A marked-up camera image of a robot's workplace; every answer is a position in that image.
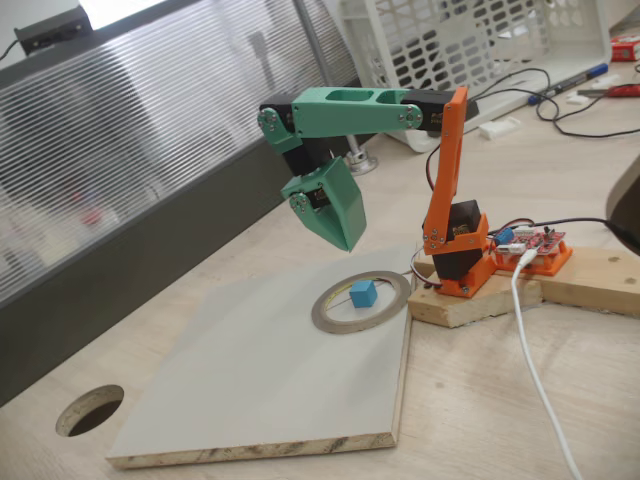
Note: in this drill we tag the small blue cube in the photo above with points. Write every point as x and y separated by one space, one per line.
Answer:
362 295

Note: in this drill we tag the dark grey rounded object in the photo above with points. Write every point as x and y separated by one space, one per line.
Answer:
627 200

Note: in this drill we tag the white plastic bracket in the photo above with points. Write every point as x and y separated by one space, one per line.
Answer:
500 127

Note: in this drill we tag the blue marker pen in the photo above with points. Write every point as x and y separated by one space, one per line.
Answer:
565 86

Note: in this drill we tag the ribbed glass desk partition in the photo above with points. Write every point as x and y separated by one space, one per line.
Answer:
125 150

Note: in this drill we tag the red cardboard box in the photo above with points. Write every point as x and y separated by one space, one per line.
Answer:
627 50

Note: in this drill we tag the white plastic lattice crate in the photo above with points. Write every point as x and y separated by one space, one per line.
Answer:
450 50

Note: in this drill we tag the silver metal partition foot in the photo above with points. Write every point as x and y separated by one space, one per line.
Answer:
362 162

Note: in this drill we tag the black power strip red switch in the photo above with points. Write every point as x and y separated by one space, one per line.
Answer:
472 109

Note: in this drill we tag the small black box device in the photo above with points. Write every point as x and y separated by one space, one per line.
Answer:
50 30

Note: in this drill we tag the red circuit board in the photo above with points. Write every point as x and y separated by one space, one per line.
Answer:
535 242

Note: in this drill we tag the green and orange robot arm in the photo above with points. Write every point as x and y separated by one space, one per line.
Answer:
340 117

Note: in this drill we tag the pale wooden base block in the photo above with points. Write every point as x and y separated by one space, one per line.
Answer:
600 280
475 310

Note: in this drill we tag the small white plastic part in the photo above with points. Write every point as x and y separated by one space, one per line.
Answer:
604 82
577 98

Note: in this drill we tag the light grey wooden board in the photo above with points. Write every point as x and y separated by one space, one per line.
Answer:
250 375

